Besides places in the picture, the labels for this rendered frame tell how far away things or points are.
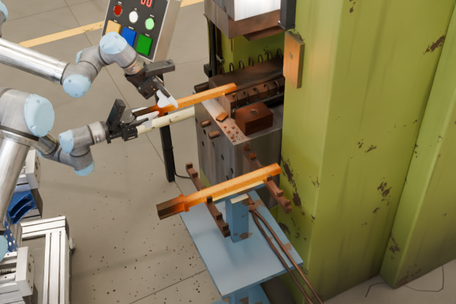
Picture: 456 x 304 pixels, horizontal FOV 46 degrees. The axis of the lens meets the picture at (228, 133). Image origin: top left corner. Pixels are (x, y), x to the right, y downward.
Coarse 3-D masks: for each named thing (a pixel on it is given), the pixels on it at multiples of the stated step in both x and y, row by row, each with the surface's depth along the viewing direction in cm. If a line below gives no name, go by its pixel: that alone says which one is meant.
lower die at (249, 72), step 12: (276, 60) 228; (228, 72) 223; (240, 72) 223; (252, 72) 221; (264, 72) 220; (216, 84) 215; (252, 84) 213; (276, 84) 214; (228, 96) 209; (240, 96) 208; (252, 96) 209; (264, 96) 212; (228, 108) 210
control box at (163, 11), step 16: (112, 0) 243; (128, 0) 238; (160, 0) 228; (176, 0) 229; (112, 16) 244; (128, 16) 239; (144, 16) 234; (160, 16) 229; (176, 16) 233; (144, 32) 234; (160, 32) 229; (160, 48) 233
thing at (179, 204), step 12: (264, 168) 177; (276, 168) 177; (228, 180) 173; (240, 180) 173; (252, 180) 174; (204, 192) 170; (216, 192) 170; (228, 192) 172; (168, 204) 165; (180, 204) 167; (192, 204) 168; (168, 216) 167
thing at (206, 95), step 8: (216, 88) 210; (224, 88) 210; (232, 88) 210; (192, 96) 206; (200, 96) 206; (208, 96) 207; (216, 96) 209; (168, 104) 202; (184, 104) 204; (136, 112) 199; (144, 112) 199; (152, 112) 200; (160, 112) 200
